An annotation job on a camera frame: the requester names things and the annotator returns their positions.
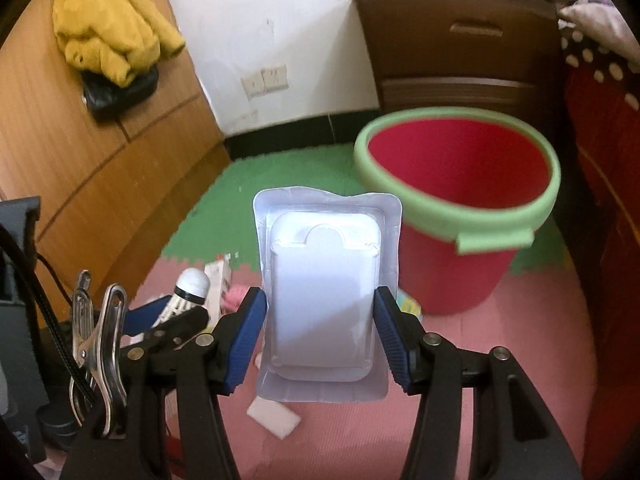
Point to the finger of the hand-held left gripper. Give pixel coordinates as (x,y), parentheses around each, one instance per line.
(142,316)
(185,321)

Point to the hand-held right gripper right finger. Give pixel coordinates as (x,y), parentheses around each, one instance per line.
(392,340)

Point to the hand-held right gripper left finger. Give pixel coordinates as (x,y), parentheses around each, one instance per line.
(245,340)

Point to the white shuttlecock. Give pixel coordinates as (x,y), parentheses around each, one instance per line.
(192,282)

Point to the red bin with green rim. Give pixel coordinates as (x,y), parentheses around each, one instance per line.
(450,270)

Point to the white plastic blister pack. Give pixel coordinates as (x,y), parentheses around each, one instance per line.
(320,285)

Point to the pink paper packet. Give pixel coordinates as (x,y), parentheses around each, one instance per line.
(234,300)

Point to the metal spring clip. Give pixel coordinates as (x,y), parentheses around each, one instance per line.
(112,360)

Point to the small white red box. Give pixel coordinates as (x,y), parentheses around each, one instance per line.
(220,280)

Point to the white paper piece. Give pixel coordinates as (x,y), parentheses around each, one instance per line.
(272,416)

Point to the pink foam mat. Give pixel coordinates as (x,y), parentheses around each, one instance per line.
(340,440)

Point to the light wooden wardrobe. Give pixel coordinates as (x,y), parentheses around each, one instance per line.
(75,170)

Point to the red blanket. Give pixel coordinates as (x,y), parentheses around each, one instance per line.
(615,185)

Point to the dark wooden nightstand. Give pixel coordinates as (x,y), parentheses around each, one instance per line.
(450,60)

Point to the yellow towel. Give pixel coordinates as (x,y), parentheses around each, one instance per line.
(100,25)

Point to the brown polka dot blanket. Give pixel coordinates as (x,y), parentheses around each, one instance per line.
(595,55)

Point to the pale pink pillow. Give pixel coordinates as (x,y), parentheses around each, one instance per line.
(600,20)

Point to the white wall socket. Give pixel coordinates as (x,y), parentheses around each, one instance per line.
(265,80)

